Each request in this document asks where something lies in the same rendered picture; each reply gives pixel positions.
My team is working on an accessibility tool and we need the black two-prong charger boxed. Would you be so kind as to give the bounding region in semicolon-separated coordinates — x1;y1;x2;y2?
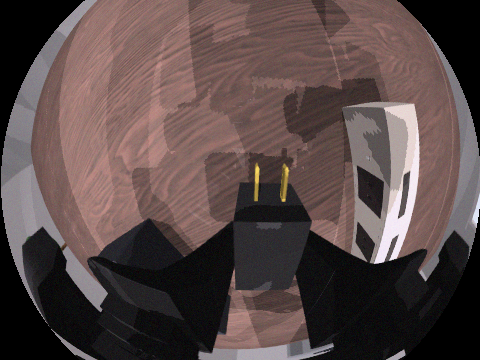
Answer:
233;163;312;291

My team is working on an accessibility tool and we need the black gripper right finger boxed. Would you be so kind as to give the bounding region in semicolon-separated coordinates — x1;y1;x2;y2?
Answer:
296;229;428;349

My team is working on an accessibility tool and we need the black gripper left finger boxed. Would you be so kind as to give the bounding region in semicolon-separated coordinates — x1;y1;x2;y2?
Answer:
87;221;235;353

